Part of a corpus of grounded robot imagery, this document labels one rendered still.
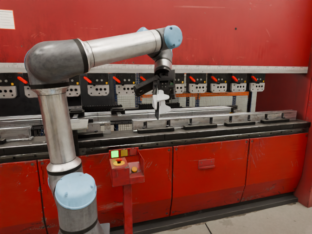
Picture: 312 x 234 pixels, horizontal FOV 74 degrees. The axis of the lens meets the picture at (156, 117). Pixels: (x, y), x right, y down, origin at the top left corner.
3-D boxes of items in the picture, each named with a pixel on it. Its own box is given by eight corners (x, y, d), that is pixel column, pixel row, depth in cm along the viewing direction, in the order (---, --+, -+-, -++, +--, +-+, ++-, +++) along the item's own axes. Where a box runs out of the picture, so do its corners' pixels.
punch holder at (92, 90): (87, 96, 149) (86, 72, 145) (88, 94, 157) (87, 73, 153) (109, 95, 153) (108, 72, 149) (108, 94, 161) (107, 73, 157)
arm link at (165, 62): (153, 59, 85) (155, 74, 92) (152, 67, 83) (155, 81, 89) (171, 58, 84) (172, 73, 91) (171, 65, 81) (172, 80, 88)
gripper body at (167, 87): (174, 87, 75) (174, 65, 81) (151, 88, 76) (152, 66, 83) (175, 100, 81) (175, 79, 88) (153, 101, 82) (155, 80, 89)
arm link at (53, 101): (56, 215, 68) (22, 40, 55) (49, 193, 80) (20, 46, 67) (92, 200, 75) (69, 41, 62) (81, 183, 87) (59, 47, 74)
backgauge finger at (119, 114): (112, 118, 165) (112, 112, 164) (110, 112, 189) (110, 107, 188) (127, 117, 168) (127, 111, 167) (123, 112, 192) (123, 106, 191)
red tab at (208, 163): (198, 169, 173) (199, 161, 171) (198, 168, 174) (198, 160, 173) (215, 167, 177) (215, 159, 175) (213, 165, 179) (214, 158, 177)
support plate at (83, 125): (55, 131, 125) (55, 129, 125) (62, 121, 150) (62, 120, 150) (87, 129, 130) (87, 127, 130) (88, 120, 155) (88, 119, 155)
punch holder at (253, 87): (250, 91, 187) (252, 73, 183) (243, 91, 195) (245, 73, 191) (263, 91, 191) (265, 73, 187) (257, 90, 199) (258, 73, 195)
